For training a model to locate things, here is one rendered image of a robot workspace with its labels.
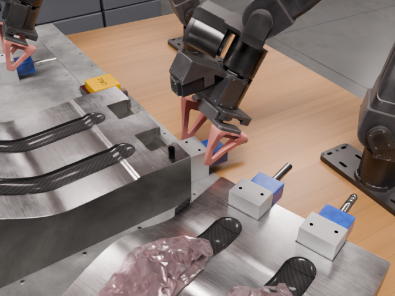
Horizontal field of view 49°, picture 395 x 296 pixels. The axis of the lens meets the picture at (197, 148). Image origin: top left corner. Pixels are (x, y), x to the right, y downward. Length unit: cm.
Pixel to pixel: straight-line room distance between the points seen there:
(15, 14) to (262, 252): 74
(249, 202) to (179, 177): 13
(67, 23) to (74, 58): 146
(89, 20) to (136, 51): 151
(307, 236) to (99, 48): 84
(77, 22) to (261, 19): 210
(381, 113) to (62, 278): 50
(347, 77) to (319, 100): 193
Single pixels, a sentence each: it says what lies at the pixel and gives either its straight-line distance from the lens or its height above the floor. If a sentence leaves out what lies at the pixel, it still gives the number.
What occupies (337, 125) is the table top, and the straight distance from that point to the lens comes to 92.
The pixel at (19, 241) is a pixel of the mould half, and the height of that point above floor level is 87.
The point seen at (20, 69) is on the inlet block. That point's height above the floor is 83.
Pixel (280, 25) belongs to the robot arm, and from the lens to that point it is 63.
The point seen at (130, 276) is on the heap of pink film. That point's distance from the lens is 46.
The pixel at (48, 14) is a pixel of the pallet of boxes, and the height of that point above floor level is 45.
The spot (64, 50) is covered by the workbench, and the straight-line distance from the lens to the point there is 124.
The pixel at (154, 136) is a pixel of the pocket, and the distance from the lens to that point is 72.
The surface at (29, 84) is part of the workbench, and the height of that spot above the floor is 80.
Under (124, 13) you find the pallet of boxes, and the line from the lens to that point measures 277.
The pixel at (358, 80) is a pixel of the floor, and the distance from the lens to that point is 292.
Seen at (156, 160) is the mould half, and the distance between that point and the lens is 64.
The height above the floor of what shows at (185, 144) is 85.
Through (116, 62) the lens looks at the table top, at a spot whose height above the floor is 80.
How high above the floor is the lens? 129
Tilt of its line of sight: 37 degrees down
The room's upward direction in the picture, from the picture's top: straight up
